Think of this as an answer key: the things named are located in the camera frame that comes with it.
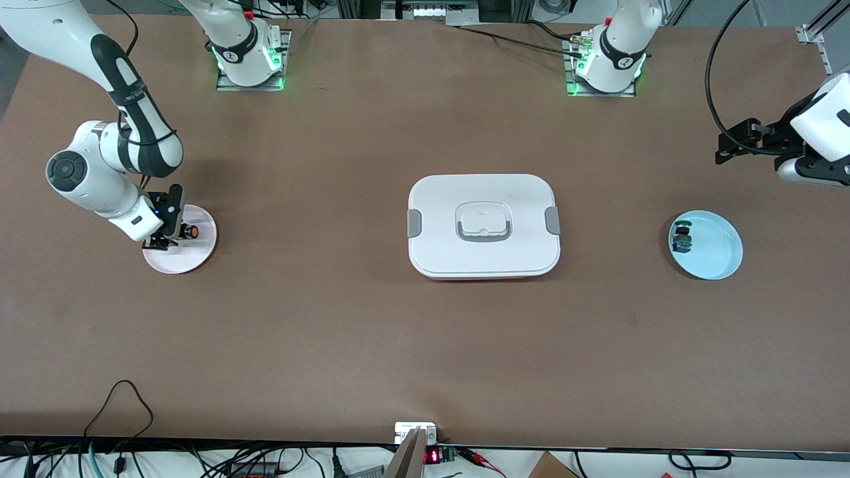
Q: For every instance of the green push-button switch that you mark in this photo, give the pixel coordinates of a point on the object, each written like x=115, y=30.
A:
x=682, y=240

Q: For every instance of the pale pink round plate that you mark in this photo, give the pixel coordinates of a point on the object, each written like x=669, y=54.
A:
x=196, y=255

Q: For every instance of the metal equipment rack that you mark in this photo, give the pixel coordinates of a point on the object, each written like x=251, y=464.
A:
x=431, y=12

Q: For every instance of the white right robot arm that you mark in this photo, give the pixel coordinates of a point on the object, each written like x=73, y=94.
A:
x=93, y=186

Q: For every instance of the grey slanted bar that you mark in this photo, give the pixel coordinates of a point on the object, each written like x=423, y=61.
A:
x=408, y=461

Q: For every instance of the orange push-button switch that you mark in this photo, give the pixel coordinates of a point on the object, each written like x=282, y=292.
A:
x=190, y=232

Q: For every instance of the red digit display module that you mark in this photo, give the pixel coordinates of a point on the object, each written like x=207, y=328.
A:
x=433, y=456

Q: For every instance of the brown cardboard box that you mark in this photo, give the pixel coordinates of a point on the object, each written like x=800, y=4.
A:
x=551, y=468

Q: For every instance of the white outlet box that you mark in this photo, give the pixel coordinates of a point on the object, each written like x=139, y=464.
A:
x=405, y=430

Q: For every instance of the white lidded lunch box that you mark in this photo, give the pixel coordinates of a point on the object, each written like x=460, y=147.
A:
x=485, y=255

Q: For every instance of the black power strip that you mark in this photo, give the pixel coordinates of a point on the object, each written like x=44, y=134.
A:
x=255, y=471

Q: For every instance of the aluminium frame extrusion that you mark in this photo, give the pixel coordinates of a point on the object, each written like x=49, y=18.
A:
x=813, y=32

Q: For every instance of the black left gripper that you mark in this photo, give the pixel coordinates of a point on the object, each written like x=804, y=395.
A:
x=775, y=133

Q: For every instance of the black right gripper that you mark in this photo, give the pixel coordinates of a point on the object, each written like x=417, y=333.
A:
x=174, y=211

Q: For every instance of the light blue round plate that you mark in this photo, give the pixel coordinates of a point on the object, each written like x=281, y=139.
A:
x=714, y=249

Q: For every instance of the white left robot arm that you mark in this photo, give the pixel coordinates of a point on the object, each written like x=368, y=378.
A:
x=617, y=60

